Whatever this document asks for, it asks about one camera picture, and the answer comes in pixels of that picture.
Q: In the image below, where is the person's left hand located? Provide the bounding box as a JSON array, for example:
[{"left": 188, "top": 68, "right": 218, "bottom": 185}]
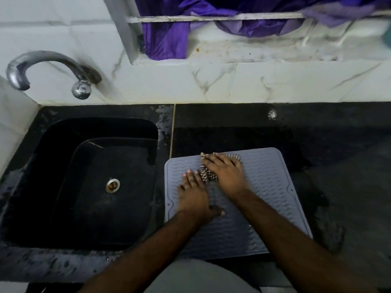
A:
[{"left": 177, "top": 170, "right": 226, "bottom": 225}]

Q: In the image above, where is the person's right hand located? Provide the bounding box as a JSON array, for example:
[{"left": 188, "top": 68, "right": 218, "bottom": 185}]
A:
[{"left": 200, "top": 152, "right": 250, "bottom": 201}]

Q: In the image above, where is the white window grille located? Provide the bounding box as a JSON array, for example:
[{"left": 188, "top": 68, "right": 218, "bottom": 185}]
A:
[{"left": 127, "top": 10, "right": 391, "bottom": 48}]

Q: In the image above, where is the purple satin curtain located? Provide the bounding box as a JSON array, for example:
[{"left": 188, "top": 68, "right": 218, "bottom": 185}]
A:
[{"left": 134, "top": 0, "right": 391, "bottom": 61}]

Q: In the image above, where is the chrome wall faucet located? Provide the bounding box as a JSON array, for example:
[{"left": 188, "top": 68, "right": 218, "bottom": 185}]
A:
[{"left": 6, "top": 50, "right": 102, "bottom": 100}]

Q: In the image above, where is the metal sink drain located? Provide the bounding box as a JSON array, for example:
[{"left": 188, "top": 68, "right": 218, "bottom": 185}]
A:
[{"left": 105, "top": 178, "right": 121, "bottom": 195}]

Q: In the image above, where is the grey window frame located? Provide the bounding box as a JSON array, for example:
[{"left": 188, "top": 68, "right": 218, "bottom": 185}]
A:
[{"left": 102, "top": 0, "right": 146, "bottom": 64}]

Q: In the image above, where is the checkered cleaning cloth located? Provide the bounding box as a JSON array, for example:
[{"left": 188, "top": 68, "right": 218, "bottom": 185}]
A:
[{"left": 200, "top": 152, "right": 242, "bottom": 184}]

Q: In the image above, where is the grey silicone mat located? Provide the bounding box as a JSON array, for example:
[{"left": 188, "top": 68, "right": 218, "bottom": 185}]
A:
[{"left": 164, "top": 147, "right": 313, "bottom": 260}]

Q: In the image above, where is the person's right forearm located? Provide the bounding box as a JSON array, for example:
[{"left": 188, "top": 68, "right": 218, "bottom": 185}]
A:
[{"left": 233, "top": 189, "right": 379, "bottom": 293}]

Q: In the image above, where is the person's left forearm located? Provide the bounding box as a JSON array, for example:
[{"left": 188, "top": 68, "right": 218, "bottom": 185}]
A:
[{"left": 78, "top": 210, "right": 201, "bottom": 293}]

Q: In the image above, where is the black stone sink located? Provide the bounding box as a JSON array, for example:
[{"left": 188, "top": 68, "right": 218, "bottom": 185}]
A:
[{"left": 0, "top": 117, "right": 159, "bottom": 251}]

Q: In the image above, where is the person's grey shirt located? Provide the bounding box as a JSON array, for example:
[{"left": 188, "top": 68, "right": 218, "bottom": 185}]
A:
[{"left": 143, "top": 259, "right": 260, "bottom": 293}]

